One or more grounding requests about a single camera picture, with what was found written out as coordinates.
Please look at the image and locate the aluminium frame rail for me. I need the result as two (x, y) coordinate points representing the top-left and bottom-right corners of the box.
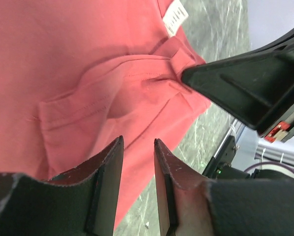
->
(228, 119), (294, 170)

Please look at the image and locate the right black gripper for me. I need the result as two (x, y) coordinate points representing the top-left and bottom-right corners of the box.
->
(182, 28), (294, 143)

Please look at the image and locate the dark red t-shirt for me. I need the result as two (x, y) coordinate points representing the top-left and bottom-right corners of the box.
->
(0, 0), (210, 224)

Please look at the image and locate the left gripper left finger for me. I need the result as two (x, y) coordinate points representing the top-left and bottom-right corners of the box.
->
(0, 137), (124, 236)

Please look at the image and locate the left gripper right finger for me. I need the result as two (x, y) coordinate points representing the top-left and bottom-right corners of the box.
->
(154, 139), (294, 236)

